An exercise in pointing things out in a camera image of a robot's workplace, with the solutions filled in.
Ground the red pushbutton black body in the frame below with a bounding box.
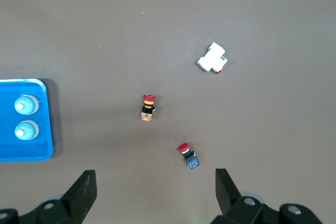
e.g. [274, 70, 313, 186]
[177, 143, 200, 170]

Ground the light blue dome bell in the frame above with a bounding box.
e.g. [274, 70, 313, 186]
[14, 94, 40, 116]
[14, 120, 40, 141]

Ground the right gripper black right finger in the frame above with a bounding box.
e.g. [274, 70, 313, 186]
[209, 168, 323, 224]

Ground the white circuit breaker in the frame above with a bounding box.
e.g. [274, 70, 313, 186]
[196, 41, 228, 73]

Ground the blue plastic tray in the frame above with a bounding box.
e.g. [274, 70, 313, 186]
[0, 78, 54, 162]

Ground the red emergency stop orange body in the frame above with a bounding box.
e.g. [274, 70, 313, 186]
[140, 94, 156, 122]

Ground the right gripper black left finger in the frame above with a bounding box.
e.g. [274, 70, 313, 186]
[0, 169, 98, 224]

